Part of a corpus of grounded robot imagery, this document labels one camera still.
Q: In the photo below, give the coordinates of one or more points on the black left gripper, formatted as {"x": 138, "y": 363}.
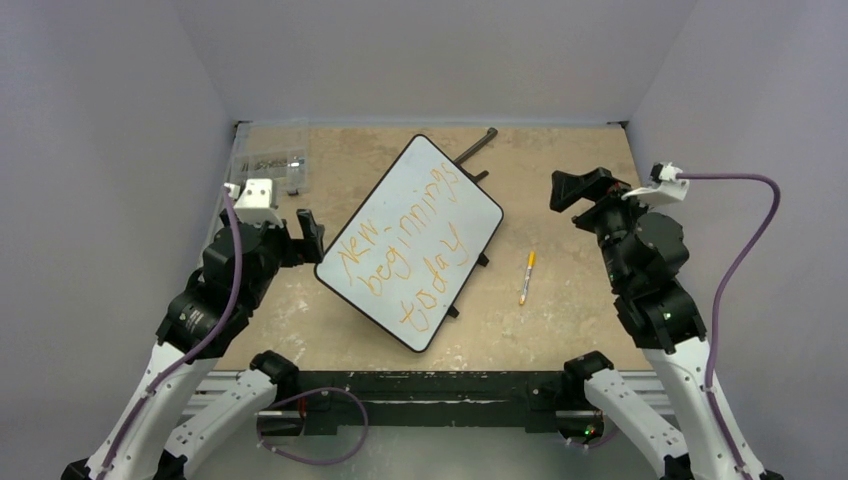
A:
{"x": 308, "y": 249}

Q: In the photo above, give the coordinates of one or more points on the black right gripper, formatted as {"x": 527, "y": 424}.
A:
{"x": 592, "y": 201}

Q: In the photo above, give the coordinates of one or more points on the white marker pen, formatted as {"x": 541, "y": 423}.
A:
{"x": 525, "y": 285}

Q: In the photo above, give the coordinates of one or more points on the white whiteboard black frame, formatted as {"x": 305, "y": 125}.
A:
{"x": 409, "y": 249}

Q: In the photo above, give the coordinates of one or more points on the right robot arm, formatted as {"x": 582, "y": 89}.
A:
{"x": 643, "y": 251}

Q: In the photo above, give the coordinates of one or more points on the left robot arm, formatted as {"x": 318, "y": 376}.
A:
{"x": 151, "y": 439}

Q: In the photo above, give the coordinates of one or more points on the clear plastic screw box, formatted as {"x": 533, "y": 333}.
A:
{"x": 276, "y": 150}

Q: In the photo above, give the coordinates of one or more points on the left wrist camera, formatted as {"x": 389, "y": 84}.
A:
{"x": 255, "y": 202}

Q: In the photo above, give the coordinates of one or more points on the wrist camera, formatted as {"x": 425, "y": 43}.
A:
{"x": 667, "y": 186}
{"x": 255, "y": 202}

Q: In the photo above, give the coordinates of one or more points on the black metal crank handle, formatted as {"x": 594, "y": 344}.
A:
{"x": 490, "y": 134}

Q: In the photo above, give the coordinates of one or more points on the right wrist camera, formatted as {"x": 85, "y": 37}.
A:
{"x": 667, "y": 186}

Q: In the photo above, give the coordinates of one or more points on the aluminium frame rail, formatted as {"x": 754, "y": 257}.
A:
{"x": 526, "y": 399}

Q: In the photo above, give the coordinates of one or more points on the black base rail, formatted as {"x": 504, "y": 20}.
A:
{"x": 289, "y": 420}

